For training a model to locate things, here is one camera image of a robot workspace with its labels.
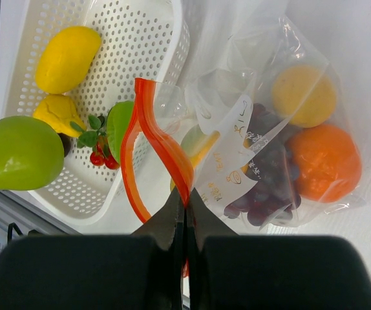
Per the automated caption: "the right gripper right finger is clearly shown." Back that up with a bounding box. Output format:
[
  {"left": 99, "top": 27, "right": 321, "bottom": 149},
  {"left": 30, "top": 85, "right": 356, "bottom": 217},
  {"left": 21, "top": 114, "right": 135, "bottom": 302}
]
[{"left": 186, "top": 191, "right": 371, "bottom": 309}]

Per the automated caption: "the yellow pear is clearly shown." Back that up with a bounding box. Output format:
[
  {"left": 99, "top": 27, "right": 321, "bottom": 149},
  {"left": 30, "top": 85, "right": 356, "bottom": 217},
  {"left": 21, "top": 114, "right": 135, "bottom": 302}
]
[{"left": 32, "top": 94, "right": 87, "bottom": 138}]

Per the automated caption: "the red strawberry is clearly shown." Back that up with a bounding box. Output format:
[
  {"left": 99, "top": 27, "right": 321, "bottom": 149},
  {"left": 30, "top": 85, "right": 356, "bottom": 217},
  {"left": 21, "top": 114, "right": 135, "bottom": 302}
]
[{"left": 70, "top": 114, "right": 120, "bottom": 171}]

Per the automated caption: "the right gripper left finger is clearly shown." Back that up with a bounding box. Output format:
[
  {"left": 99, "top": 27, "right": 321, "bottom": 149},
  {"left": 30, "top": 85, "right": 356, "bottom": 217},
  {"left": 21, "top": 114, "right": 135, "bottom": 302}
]
[{"left": 0, "top": 191, "right": 184, "bottom": 309}]

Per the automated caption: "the clear zip top bag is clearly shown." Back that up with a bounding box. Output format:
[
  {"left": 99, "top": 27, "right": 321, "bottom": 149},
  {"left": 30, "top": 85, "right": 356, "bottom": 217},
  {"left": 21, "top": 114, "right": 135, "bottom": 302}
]
[{"left": 121, "top": 1, "right": 365, "bottom": 233}]

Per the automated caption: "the green apple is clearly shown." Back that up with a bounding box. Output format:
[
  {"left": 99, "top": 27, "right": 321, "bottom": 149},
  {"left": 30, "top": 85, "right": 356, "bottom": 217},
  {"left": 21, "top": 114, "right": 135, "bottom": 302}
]
[{"left": 0, "top": 116, "right": 65, "bottom": 191}]

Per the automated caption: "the purple grape bunch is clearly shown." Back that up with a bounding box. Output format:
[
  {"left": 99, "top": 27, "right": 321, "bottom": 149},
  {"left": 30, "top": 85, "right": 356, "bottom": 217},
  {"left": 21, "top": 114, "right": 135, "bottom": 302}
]
[{"left": 223, "top": 103, "right": 301, "bottom": 227}]

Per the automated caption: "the orange fruit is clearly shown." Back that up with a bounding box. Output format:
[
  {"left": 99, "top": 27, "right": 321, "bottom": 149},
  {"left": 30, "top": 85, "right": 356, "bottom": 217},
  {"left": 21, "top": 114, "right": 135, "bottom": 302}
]
[{"left": 286, "top": 124, "right": 363, "bottom": 203}]

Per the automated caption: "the orange green mango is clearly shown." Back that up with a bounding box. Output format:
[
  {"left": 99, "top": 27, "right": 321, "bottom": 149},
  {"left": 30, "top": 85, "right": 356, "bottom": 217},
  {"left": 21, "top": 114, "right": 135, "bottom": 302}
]
[{"left": 169, "top": 124, "right": 249, "bottom": 193}]

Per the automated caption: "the yellow peach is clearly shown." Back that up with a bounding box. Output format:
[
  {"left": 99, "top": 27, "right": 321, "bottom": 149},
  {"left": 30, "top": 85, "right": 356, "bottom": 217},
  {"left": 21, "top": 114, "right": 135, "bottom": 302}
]
[{"left": 271, "top": 65, "right": 337, "bottom": 128}]

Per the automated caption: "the white perforated fruit basket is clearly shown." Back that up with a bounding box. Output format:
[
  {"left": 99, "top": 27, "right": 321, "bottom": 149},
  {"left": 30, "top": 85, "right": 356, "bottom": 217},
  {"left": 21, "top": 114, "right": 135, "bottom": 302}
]
[{"left": 1, "top": 1, "right": 189, "bottom": 225}]

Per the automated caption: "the aluminium front rail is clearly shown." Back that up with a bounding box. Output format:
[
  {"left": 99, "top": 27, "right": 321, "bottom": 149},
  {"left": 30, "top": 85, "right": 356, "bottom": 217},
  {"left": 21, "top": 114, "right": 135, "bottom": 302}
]
[{"left": 0, "top": 191, "right": 78, "bottom": 252}]

